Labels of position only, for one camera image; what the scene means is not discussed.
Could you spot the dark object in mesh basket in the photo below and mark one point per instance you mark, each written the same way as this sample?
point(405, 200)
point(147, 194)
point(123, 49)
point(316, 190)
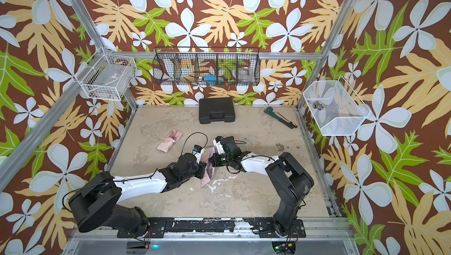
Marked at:
point(318, 105)

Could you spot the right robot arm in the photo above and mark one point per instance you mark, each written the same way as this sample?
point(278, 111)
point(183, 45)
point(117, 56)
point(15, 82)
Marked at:
point(290, 180)

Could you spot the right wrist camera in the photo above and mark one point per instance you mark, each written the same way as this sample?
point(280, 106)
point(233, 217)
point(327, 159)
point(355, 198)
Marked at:
point(218, 145)

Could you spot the pink ruler set pouch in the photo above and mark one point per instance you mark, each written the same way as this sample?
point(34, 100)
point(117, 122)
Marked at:
point(209, 169)

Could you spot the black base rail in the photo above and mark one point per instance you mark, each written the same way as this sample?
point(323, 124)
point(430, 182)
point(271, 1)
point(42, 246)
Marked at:
point(262, 227)

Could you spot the black plastic tool case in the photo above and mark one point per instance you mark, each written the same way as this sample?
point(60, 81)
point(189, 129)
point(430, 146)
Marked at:
point(216, 110)

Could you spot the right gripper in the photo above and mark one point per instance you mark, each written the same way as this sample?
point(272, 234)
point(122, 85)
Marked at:
point(215, 162)

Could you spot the blue object in basket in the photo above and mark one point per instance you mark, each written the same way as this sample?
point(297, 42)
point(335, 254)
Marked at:
point(210, 79)

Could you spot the green pipe wrench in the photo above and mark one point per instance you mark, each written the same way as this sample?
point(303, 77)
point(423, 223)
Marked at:
point(279, 117)

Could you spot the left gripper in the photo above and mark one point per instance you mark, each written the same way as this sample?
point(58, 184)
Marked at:
point(201, 166)

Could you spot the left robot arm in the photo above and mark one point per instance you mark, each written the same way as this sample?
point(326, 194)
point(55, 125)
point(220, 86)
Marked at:
point(96, 204)

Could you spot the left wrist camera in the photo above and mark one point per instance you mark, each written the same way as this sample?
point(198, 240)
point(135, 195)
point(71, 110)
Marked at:
point(198, 151)

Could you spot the black wire basket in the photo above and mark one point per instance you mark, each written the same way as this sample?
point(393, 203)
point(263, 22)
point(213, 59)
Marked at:
point(231, 66)

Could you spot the white mesh basket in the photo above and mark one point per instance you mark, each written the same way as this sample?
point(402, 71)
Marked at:
point(344, 111)

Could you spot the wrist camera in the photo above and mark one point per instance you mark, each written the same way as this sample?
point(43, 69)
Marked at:
point(218, 145)
point(198, 151)

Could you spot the white wire basket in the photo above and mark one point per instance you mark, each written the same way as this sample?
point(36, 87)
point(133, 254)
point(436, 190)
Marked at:
point(106, 75)

